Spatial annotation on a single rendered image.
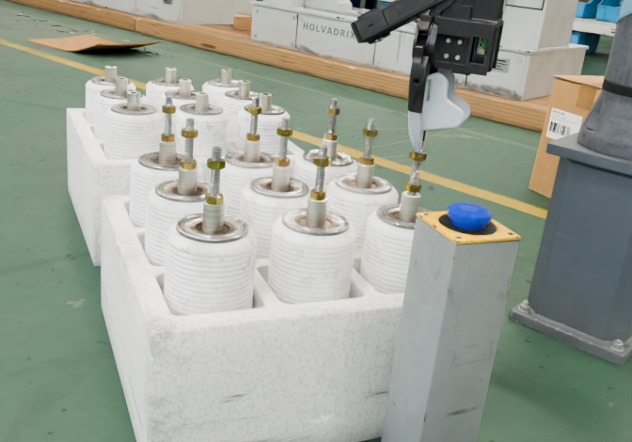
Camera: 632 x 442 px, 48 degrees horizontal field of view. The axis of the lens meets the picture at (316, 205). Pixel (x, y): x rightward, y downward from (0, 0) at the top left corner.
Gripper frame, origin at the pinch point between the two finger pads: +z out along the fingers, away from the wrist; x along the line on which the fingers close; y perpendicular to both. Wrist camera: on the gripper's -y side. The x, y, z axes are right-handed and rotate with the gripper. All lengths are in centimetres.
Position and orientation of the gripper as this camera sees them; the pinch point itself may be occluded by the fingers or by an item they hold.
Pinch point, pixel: (415, 137)
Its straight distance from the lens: 82.7
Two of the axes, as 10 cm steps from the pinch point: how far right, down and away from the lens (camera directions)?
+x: 3.6, -2.8, 8.9
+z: -1.0, 9.4, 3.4
